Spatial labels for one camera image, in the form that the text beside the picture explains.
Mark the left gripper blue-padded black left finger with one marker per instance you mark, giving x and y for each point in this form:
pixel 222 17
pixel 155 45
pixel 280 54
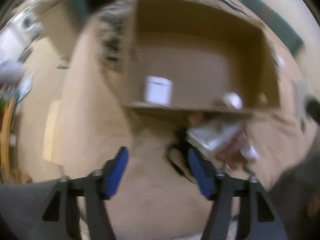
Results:
pixel 60 216

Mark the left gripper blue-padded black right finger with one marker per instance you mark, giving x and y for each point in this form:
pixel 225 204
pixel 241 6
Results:
pixel 257 218

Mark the white tube red label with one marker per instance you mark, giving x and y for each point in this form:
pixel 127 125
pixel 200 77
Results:
pixel 249 153

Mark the light wooden board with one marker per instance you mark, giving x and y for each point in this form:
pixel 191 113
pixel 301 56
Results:
pixel 51 151

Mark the teal cushion with orange stripe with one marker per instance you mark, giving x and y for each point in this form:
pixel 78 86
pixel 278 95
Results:
pixel 277 24

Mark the small white bottle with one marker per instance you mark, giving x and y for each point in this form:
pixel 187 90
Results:
pixel 232 100

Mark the wooden chair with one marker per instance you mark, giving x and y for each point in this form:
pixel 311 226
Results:
pixel 5 139

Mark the white earbuds case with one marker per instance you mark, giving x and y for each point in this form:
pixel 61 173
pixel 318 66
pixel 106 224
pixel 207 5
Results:
pixel 158 90

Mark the bathroom scale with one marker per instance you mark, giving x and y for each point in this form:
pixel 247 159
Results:
pixel 24 88

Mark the open cardboard box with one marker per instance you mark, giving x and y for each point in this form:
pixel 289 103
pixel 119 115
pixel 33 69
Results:
pixel 203 51

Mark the grey plastic bag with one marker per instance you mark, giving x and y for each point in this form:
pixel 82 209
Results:
pixel 11 72

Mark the black white knitted blanket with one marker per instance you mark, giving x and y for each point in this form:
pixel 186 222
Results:
pixel 115 35

